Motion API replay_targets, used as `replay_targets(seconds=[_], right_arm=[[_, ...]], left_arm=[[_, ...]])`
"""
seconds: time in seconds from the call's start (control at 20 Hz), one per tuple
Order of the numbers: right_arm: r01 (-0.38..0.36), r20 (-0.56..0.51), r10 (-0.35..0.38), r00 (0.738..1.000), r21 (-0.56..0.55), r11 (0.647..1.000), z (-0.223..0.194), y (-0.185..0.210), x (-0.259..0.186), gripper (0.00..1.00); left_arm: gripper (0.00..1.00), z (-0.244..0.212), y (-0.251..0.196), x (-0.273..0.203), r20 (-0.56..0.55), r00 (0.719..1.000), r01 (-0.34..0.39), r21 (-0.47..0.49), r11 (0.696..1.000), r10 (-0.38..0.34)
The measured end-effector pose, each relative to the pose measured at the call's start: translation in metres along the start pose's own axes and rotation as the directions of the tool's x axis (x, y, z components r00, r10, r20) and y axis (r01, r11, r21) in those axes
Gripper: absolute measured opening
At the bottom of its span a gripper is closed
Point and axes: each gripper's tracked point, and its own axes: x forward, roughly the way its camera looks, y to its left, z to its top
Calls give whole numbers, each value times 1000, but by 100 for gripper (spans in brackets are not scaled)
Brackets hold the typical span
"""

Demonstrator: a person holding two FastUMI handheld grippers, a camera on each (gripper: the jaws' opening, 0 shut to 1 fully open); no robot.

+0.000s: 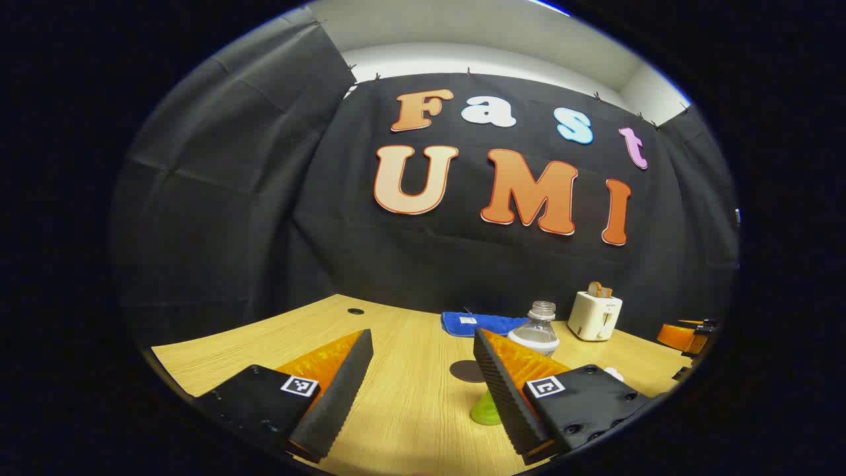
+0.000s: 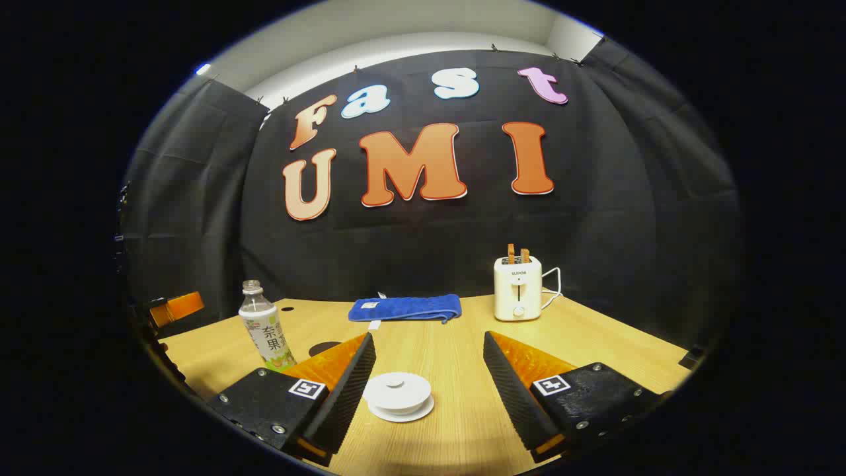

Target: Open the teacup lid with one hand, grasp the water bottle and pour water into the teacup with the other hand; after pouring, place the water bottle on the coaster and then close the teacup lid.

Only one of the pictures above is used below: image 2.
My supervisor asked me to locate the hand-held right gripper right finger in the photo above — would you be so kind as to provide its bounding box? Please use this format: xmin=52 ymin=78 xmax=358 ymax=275
xmin=483 ymin=331 xmax=673 ymax=465

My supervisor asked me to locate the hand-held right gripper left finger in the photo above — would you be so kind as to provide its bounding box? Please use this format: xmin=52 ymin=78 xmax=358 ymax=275
xmin=207 ymin=332 xmax=377 ymax=467

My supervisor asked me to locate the white teacup lid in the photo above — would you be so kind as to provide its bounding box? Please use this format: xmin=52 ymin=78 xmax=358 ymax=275
xmin=362 ymin=372 xmax=432 ymax=405

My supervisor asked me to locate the white teacup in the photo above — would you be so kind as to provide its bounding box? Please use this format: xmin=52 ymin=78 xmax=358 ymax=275
xmin=365 ymin=395 xmax=430 ymax=417

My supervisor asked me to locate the clear water bottle green label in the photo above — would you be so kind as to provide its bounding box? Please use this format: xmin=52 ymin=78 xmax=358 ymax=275
xmin=239 ymin=280 xmax=297 ymax=372

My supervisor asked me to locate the white saucer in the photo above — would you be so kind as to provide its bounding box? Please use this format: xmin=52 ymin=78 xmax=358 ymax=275
xmin=367 ymin=395 xmax=436 ymax=424

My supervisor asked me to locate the cream toaster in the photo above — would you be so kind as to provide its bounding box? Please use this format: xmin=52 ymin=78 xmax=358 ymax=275
xmin=494 ymin=256 xmax=543 ymax=322

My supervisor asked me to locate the blue towel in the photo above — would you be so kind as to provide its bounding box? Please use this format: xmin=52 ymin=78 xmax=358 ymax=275
xmin=348 ymin=294 xmax=463 ymax=324

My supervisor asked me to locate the white toaster cable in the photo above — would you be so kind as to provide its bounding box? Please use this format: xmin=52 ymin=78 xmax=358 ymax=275
xmin=540 ymin=266 xmax=563 ymax=311

